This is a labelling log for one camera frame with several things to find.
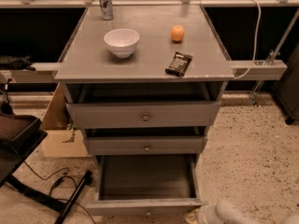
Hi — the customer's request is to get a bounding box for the white hanging cable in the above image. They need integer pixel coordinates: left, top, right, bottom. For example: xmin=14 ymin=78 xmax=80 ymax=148
xmin=233 ymin=0 xmax=263 ymax=80

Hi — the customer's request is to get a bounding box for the grey drawer cabinet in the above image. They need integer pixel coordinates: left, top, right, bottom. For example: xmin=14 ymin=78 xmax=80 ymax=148
xmin=53 ymin=5 xmax=235 ymax=166

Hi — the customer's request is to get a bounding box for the black floor cable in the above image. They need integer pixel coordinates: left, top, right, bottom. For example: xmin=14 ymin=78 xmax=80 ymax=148
xmin=23 ymin=161 xmax=97 ymax=224

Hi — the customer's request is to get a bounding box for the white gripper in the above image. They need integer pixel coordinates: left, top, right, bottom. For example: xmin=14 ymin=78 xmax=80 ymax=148
xmin=185 ymin=205 xmax=217 ymax=224

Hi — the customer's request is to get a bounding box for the grey top drawer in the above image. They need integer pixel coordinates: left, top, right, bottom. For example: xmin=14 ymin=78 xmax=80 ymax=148
xmin=66 ymin=93 xmax=220 ymax=129

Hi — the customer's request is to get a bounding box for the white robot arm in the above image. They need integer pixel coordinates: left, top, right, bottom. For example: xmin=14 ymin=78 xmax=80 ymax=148
xmin=185 ymin=200 xmax=299 ymax=224

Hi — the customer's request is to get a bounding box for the grey bottom drawer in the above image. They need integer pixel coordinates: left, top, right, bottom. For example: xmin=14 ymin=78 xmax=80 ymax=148
xmin=87 ymin=154 xmax=204 ymax=217

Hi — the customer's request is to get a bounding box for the cardboard box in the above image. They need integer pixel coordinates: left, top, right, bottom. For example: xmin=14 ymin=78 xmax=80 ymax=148
xmin=42 ymin=84 xmax=89 ymax=158

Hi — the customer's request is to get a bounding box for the dark cabinet on wheels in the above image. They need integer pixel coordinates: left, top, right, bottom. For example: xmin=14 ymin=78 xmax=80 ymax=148
xmin=273 ymin=44 xmax=299 ymax=125

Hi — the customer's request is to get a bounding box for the white ceramic bowl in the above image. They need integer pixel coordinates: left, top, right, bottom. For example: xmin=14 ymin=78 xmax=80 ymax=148
xmin=104 ymin=28 xmax=140 ymax=58

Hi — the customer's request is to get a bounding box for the black snack bar packet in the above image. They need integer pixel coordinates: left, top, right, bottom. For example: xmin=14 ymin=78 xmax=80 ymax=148
xmin=165 ymin=51 xmax=192 ymax=77

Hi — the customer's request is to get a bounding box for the grey drawer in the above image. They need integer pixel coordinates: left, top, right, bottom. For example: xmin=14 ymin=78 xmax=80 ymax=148
xmin=87 ymin=154 xmax=204 ymax=217
xmin=84 ymin=126 xmax=207 ymax=155
xmin=66 ymin=93 xmax=220 ymax=129

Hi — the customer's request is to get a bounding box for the metal rail frame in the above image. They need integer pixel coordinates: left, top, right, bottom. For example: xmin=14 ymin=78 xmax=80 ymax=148
xmin=0 ymin=0 xmax=299 ymax=107

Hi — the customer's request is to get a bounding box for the orange fruit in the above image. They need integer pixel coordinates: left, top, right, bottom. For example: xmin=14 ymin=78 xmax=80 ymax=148
xmin=171 ymin=25 xmax=185 ymax=42

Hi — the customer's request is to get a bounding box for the grey middle drawer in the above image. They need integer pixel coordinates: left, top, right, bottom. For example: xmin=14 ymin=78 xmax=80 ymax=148
xmin=84 ymin=126 xmax=207 ymax=155

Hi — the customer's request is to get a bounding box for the silver drink can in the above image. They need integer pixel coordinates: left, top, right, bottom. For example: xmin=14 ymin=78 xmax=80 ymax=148
xmin=99 ymin=0 xmax=113 ymax=21

